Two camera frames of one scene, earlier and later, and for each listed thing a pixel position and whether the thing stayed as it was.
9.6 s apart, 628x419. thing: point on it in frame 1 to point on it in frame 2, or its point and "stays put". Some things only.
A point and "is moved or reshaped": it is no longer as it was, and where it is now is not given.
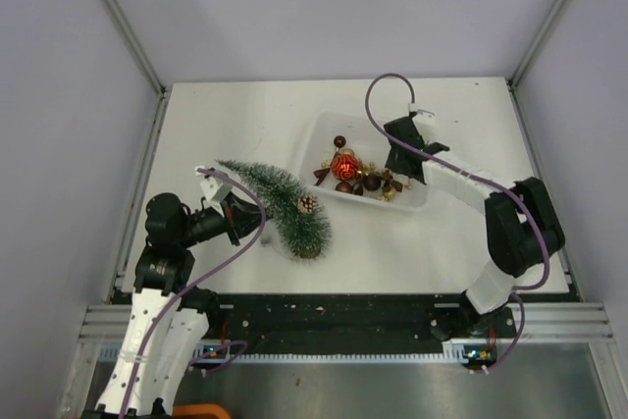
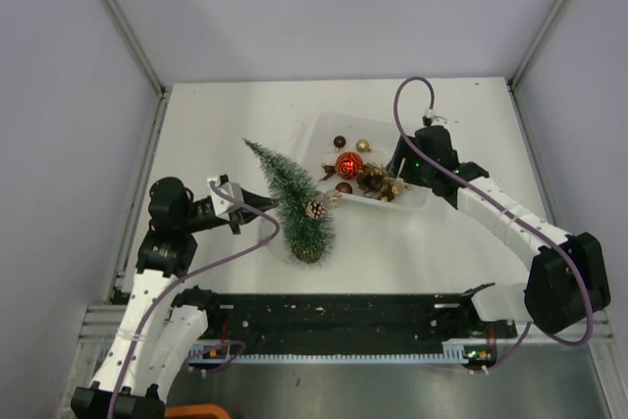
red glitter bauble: x=344 y=167 is moved or reshaped
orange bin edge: x=200 y=411 stays put
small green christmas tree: x=306 y=235 is moved or reshaped
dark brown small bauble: x=340 y=141 stays put
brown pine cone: x=307 y=204 to x=316 y=209
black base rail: x=423 y=319 stays put
